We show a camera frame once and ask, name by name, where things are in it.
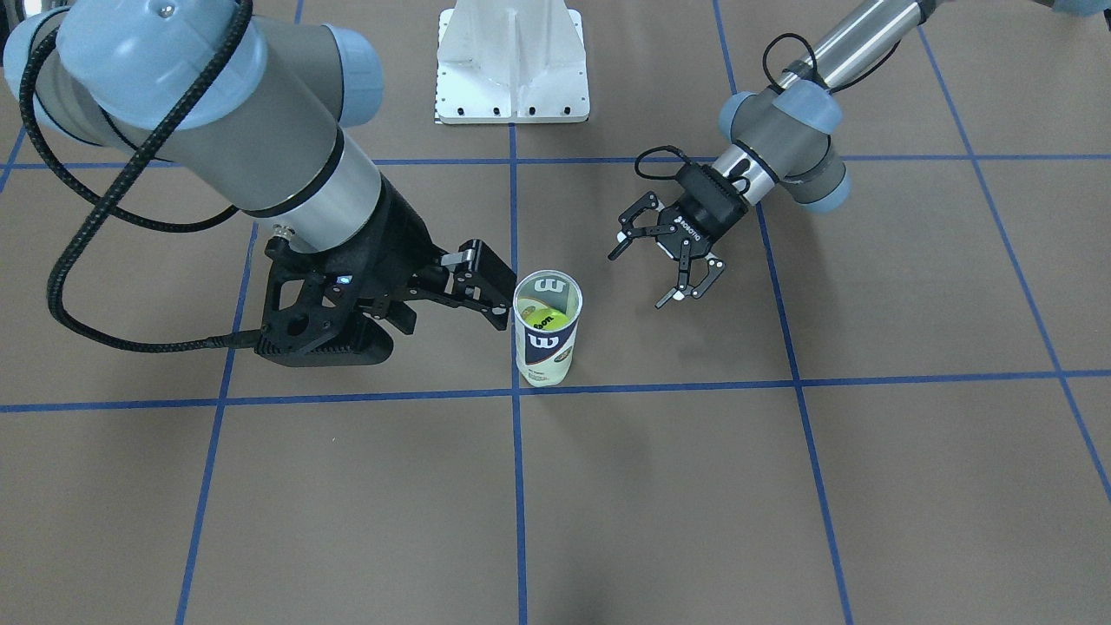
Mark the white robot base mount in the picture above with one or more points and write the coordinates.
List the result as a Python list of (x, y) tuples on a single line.
[(511, 62)]

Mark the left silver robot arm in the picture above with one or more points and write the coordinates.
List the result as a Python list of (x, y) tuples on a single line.
[(779, 137)]

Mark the clear plastic tennis ball can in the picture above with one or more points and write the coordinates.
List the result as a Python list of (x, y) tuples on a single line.
[(544, 358)]

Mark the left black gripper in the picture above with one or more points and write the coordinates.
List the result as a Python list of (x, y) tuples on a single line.
[(710, 210)]

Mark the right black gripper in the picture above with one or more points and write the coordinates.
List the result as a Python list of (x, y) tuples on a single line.
[(397, 239)]

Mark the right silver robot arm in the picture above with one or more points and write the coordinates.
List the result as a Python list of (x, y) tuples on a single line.
[(179, 115)]

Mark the Wilson 3 yellow tennis ball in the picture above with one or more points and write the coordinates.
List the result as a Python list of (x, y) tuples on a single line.
[(545, 319)]

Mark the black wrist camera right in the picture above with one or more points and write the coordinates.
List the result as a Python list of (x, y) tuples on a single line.
[(311, 316)]

